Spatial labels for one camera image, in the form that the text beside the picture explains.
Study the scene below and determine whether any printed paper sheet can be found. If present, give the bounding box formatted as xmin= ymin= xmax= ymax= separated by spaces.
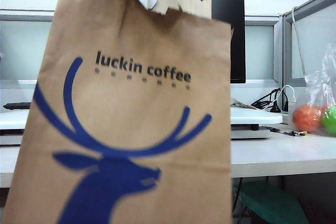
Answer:
xmin=230 ymin=97 xmax=257 ymax=111

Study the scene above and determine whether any black keyboard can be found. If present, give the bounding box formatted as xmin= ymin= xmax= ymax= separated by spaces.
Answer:
xmin=3 ymin=101 xmax=32 ymax=110

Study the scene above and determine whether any orange ball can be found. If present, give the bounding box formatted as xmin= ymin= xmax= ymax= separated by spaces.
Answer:
xmin=292 ymin=104 xmax=323 ymax=134

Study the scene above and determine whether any black cable under table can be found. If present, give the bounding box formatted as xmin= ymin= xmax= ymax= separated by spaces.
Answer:
xmin=233 ymin=178 xmax=242 ymax=224

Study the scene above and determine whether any brown luckin coffee paper bag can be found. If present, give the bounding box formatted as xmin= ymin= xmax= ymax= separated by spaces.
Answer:
xmin=0 ymin=0 xmax=235 ymax=224

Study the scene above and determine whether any clear plastic bag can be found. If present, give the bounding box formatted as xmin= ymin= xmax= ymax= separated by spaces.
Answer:
xmin=291 ymin=42 xmax=336 ymax=138

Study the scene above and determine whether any aluminium framed side partition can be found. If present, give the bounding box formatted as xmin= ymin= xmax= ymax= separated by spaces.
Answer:
xmin=282 ymin=0 xmax=336 ymax=89

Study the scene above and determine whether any long white cable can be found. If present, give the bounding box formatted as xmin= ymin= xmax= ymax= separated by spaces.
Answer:
xmin=290 ymin=6 xmax=308 ymax=80

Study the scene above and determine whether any black computer monitor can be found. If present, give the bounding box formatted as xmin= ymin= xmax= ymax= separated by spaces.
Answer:
xmin=211 ymin=0 xmax=246 ymax=84

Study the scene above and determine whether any green plastic bin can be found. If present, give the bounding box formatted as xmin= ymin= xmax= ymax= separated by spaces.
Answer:
xmin=233 ymin=179 xmax=309 ymax=224

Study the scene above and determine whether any grey glass office partition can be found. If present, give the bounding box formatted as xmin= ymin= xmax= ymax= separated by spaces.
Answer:
xmin=0 ymin=8 xmax=286 ymax=86

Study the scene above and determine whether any small black yellow tool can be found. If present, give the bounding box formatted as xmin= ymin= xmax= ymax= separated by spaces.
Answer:
xmin=282 ymin=130 xmax=308 ymax=137

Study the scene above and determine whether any green ball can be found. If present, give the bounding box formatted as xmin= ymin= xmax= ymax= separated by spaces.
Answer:
xmin=321 ymin=104 xmax=336 ymax=137

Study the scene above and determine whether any white charger with cable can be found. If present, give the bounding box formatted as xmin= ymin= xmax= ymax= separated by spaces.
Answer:
xmin=274 ymin=84 xmax=297 ymax=114

